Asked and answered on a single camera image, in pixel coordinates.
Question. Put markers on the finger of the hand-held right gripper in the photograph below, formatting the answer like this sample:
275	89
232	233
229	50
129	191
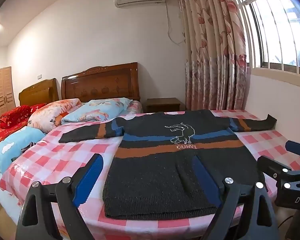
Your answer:
298	148
270	166

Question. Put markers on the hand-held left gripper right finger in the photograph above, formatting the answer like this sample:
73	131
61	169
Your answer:
205	180

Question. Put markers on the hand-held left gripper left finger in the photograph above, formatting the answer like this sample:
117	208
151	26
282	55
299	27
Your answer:
90	177

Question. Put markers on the dark knit striped sweater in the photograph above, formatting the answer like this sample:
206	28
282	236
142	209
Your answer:
152	175

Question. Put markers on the light blue floral pillow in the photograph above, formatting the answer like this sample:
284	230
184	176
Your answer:
95	111

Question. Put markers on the dark striped cloth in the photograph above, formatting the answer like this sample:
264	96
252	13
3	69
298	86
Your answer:
28	147

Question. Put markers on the pink floral pillow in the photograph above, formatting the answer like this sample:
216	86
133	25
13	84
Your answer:
50	115

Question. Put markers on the blue cloud pillow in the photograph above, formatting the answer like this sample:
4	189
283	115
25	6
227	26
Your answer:
15	142

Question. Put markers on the dark wooden nightstand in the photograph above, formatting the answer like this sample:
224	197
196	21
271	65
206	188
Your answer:
165	105

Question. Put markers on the large carved wooden headboard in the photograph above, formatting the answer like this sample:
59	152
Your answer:
102	85

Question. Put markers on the red pillow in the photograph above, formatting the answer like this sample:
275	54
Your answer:
15	116

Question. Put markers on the small wooden headboard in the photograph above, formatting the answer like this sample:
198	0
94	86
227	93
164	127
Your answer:
37	95

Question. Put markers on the light wooden wardrobe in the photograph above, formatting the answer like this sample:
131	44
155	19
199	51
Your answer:
1	97

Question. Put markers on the barred window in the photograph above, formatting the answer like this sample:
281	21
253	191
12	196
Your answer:
272	30

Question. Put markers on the pink floral curtain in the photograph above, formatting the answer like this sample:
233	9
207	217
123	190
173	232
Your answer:
210	55

